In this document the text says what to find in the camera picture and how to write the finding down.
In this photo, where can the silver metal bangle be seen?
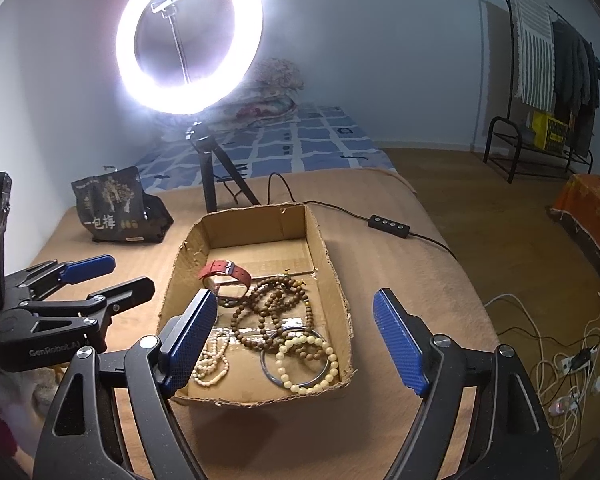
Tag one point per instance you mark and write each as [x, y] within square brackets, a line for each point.
[264, 366]

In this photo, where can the yellow box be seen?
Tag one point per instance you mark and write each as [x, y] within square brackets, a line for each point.
[550, 130]

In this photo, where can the orange cloth covered box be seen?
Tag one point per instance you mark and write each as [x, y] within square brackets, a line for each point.
[590, 205]

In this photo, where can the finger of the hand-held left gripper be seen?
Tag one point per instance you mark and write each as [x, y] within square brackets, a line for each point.
[125, 292]
[87, 266]

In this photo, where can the tan blanket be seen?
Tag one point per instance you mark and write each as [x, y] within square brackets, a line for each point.
[380, 260]

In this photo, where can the blue patterned bedsheet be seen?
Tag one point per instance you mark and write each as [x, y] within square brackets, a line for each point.
[320, 150]

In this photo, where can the phone holder clamp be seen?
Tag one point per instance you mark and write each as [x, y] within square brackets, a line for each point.
[169, 2]

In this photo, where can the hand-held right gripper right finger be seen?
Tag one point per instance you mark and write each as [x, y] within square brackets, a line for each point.
[400, 345]

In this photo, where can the striped hanging towel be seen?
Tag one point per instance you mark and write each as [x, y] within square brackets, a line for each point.
[535, 60]

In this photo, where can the black mini tripod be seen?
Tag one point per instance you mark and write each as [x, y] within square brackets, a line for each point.
[202, 160]

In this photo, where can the dark hanging clothes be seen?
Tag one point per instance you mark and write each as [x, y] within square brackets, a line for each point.
[575, 75]

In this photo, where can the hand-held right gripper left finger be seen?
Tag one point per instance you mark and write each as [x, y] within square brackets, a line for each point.
[190, 340]

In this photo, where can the black metal clothes rack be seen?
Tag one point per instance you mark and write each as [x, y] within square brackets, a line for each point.
[495, 140]

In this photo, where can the cardboard box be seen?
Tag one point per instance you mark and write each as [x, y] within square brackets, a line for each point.
[325, 260]

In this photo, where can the black snack bag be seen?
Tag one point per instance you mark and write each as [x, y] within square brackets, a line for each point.
[110, 205]

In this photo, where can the folded floral quilt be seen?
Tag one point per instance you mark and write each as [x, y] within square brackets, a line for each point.
[275, 75]

